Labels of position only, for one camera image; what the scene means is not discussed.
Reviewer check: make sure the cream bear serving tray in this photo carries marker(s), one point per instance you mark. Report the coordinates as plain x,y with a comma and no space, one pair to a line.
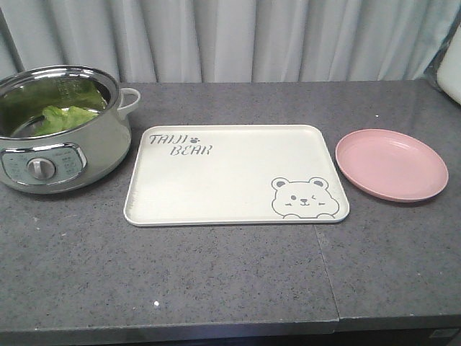
234,174

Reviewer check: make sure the green lettuce leaf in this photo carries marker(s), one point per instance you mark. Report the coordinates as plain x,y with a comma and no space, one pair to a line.
57,120

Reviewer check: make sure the grey pleated curtain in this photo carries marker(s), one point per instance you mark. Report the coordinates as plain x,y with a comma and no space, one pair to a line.
228,41

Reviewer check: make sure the pink round plate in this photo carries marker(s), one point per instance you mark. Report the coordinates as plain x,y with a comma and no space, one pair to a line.
391,165

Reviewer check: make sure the green electric cooking pot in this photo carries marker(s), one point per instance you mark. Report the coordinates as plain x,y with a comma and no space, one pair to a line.
72,158

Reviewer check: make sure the white rice cooker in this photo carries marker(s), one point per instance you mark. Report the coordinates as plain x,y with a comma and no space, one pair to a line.
448,74

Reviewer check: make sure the black drawer disinfection cabinet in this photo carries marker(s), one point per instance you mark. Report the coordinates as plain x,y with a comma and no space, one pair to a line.
397,337

